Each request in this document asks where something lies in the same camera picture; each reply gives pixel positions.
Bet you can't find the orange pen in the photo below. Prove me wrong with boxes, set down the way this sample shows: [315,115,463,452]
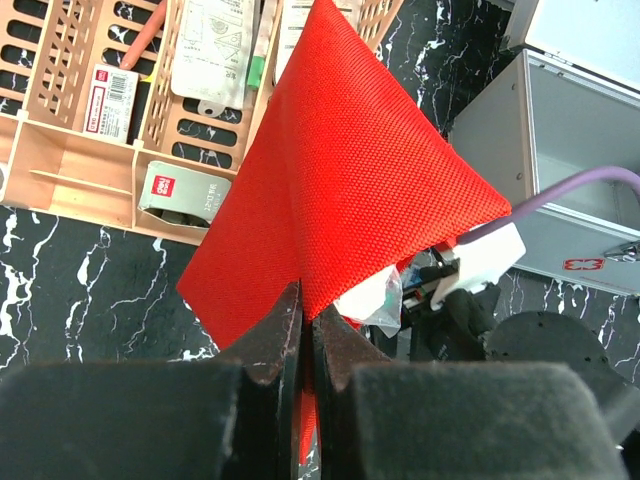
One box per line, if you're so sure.
[119,0,168,71]

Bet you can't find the silver metal medicine case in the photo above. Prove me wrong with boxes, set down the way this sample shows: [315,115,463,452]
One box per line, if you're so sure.
[449,1,639,295]

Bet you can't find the orange plastic file organizer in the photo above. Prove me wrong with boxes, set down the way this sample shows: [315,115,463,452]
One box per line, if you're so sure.
[0,0,406,247]

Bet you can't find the red first aid pouch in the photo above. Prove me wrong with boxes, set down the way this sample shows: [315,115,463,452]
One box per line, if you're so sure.
[175,0,513,466]

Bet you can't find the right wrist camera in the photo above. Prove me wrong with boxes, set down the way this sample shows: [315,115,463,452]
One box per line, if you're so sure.
[430,221,526,310]

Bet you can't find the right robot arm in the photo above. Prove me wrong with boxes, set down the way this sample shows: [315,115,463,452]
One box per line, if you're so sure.
[402,285,639,443]

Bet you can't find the white ruler set package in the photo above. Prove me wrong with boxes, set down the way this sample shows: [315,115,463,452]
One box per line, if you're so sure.
[171,0,259,117]

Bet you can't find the green capped marker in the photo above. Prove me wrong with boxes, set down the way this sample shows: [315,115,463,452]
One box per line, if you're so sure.
[247,0,279,90]

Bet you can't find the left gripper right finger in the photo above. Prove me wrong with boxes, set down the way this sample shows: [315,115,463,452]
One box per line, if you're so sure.
[312,310,630,479]

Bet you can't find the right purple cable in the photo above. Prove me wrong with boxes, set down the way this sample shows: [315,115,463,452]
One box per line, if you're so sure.
[457,165,640,246]

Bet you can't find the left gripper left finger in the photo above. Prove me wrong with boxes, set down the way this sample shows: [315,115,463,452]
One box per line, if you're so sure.
[1,283,303,479]

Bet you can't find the red white staples box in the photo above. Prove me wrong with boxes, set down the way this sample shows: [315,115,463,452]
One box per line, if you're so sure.
[83,64,139,143]

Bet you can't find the grey stationery box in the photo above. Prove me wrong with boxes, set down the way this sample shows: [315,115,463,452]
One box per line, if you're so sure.
[137,160,232,229]

